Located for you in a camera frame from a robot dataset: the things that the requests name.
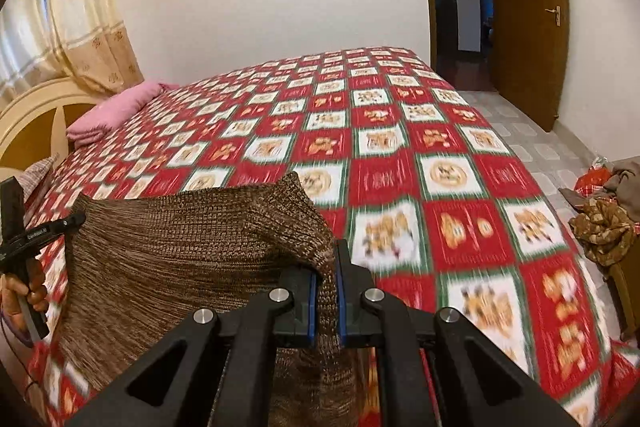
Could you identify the red plastic bag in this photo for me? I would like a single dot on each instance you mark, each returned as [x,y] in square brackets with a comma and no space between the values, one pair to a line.
[592,181]

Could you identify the striped pillow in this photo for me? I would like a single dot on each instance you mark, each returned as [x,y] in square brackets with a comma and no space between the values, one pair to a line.
[37,174]

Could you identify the cream wooden headboard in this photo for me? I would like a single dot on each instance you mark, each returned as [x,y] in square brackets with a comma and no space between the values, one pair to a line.
[25,117]

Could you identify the brown wooden cabinet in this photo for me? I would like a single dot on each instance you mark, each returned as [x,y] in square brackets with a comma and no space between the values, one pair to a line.
[627,297]

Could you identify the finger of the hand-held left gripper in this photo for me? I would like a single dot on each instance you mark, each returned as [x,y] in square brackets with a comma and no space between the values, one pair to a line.
[57,227]

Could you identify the brown patterned cloth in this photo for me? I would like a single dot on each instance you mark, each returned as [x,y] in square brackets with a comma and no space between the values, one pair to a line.
[602,232]

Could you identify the beige patterned curtain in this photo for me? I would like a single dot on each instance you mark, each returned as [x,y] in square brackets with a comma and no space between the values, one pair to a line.
[85,7]

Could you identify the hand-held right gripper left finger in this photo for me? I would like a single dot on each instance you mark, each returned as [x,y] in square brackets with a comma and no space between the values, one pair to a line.
[312,307]

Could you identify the pink folded blanket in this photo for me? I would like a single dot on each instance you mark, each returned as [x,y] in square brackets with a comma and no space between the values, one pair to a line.
[115,112]

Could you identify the brown knitted sweater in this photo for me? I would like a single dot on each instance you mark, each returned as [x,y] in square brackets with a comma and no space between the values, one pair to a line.
[175,257]

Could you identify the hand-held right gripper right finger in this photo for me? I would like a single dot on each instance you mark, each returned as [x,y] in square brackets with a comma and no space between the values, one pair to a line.
[342,307]

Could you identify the brown wooden door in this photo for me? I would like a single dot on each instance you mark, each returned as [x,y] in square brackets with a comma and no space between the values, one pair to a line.
[525,32]

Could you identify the person's left hand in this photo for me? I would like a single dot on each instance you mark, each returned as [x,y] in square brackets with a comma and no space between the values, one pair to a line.
[17,292]

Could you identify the red checked printed blanket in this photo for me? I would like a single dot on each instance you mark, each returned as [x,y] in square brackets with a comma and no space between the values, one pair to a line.
[450,157]

